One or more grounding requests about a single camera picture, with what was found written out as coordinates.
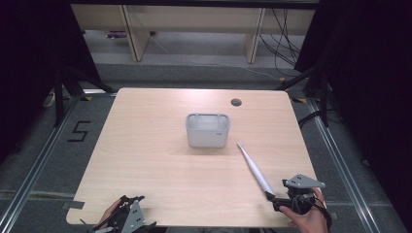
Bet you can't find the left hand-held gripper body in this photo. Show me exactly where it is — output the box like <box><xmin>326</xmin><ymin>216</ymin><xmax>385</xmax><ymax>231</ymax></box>
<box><xmin>91</xmin><ymin>197</ymin><xmax>157</xmax><ymax>233</ymax></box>

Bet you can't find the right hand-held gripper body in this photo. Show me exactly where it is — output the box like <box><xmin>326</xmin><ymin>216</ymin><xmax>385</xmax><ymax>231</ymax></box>
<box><xmin>282</xmin><ymin>173</ymin><xmax>326</xmax><ymax>216</ymax></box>

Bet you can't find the white electric toothbrush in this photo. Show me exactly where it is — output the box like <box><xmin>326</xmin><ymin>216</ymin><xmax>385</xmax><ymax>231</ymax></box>
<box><xmin>236</xmin><ymin>140</ymin><xmax>277</xmax><ymax>197</ymax></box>

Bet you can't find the pale grey plastic container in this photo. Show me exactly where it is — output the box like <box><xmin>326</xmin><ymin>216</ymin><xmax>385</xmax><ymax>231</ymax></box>
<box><xmin>185</xmin><ymin>112</ymin><xmax>231</xmax><ymax>150</ymax></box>

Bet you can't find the person's left hand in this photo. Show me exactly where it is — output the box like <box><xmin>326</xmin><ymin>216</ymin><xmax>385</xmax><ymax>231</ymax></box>
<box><xmin>95</xmin><ymin>198</ymin><xmax>123</xmax><ymax>230</ymax></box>

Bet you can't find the person's right hand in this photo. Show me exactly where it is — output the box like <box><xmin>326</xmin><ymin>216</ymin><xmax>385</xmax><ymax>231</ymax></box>
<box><xmin>278</xmin><ymin>187</ymin><xmax>328</xmax><ymax>233</ymax></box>

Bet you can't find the grey tape patch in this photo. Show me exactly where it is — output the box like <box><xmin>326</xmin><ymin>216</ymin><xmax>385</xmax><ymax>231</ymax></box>
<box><xmin>60</xmin><ymin>200</ymin><xmax>86</xmax><ymax>211</ymax></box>

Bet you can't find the black metal stand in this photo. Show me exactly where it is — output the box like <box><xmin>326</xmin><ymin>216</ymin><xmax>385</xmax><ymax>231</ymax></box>
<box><xmin>52</xmin><ymin>64</ymin><xmax>119</xmax><ymax>128</ymax></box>
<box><xmin>274</xmin><ymin>59</ymin><xmax>330</xmax><ymax>128</ymax></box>

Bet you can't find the black curtain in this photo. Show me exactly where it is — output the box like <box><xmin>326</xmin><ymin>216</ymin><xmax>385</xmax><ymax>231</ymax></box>
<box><xmin>293</xmin><ymin>0</ymin><xmax>412</xmax><ymax>232</ymax></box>
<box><xmin>0</xmin><ymin>0</ymin><xmax>102</xmax><ymax>164</ymax></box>

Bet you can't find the small purple object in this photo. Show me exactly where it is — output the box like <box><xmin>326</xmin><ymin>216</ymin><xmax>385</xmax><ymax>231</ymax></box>
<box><xmin>106</xmin><ymin>30</ymin><xmax>126</xmax><ymax>40</ymax></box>

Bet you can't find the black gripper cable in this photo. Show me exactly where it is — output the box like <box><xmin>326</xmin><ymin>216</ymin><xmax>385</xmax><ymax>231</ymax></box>
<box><xmin>310</xmin><ymin>193</ymin><xmax>333</xmax><ymax>231</ymax></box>

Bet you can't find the metal floor rail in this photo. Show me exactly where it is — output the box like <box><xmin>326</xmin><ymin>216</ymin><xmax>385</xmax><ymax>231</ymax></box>
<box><xmin>0</xmin><ymin>95</ymin><xmax>83</xmax><ymax>233</ymax></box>
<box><xmin>306</xmin><ymin>96</ymin><xmax>381</xmax><ymax>233</ymax></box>

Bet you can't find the thick black floor cable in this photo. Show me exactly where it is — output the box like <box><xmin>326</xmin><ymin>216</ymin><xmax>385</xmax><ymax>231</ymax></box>
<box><xmin>297</xmin><ymin>109</ymin><xmax>328</xmax><ymax>129</ymax></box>

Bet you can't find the bundle of black cables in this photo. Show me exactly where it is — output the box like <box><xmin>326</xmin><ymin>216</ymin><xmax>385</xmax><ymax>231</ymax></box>
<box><xmin>257</xmin><ymin>8</ymin><xmax>306</xmax><ymax>78</ymax></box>

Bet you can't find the light wooden desk frame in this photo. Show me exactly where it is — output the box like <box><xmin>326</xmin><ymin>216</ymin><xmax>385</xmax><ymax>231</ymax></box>
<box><xmin>70</xmin><ymin>3</ymin><xmax>317</xmax><ymax>65</ymax></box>

